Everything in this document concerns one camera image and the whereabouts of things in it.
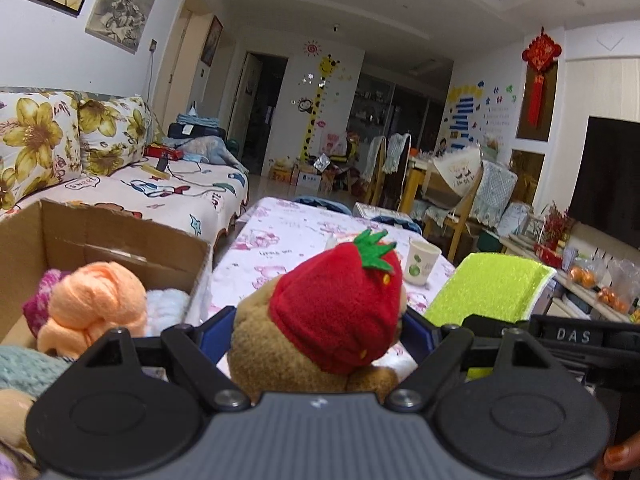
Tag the small framed picture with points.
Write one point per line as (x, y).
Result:
(211, 40)

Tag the blue padded stool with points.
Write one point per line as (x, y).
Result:
(397, 222)
(320, 204)

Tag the person's right hand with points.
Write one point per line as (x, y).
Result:
(625, 452)

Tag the red knot wall ornament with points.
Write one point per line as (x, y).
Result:
(540, 55)

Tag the yellow wooden dining table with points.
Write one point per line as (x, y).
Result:
(415, 180)

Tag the bag of oranges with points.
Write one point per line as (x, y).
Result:
(614, 299)
(581, 276)

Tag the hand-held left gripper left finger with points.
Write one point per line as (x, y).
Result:
(217, 335)

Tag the white paper cup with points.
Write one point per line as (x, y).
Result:
(424, 262)

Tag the sofa with cartoon cover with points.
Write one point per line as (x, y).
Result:
(165, 195)

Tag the small floor cardboard box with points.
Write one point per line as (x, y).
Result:
(282, 172)
(310, 182)

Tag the magenta knitted cloth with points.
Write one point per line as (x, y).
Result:
(40, 305)

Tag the wooden chair with teal cover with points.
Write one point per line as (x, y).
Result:
(495, 185)

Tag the sun wall sticker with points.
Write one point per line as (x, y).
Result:
(313, 48)

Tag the red flower bouquet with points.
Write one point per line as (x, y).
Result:
(555, 222)

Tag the silver photo frame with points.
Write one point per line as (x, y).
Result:
(532, 227)

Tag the orange fluffy cloth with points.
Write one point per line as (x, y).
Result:
(90, 300)

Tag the dark glass display cabinet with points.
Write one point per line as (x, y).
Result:
(390, 110)

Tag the black television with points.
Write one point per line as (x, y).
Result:
(610, 180)

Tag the wooden chair with lace cover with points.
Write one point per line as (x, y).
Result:
(376, 165)
(397, 160)

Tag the cream television cabinet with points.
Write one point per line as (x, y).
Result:
(575, 305)

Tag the blue striped wall chart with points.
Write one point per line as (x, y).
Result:
(465, 112)

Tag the folded light blue cloth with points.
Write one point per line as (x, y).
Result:
(197, 120)

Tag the teal plush toy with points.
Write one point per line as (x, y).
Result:
(25, 370)

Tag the white fluffy plush toy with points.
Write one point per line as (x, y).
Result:
(167, 310)

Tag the grey blue clothes pile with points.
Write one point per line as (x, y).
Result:
(210, 150)

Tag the yellow floral cushion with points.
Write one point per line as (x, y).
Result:
(35, 145)
(112, 132)

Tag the teddy bear with strawberry hat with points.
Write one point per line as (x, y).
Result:
(325, 310)

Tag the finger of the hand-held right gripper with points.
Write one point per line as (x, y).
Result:
(492, 324)

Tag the black bag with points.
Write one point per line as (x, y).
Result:
(195, 131)

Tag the lime green microfibre cloth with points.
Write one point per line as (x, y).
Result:
(490, 280)

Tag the giraffe height wall sticker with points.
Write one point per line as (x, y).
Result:
(317, 110)

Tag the red box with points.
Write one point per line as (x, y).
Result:
(162, 152)

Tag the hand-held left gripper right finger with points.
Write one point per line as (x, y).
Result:
(417, 340)

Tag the monkey wall sticker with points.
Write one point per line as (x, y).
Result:
(304, 105)

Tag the white fan-shaped cover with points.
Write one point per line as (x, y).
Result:
(457, 172)

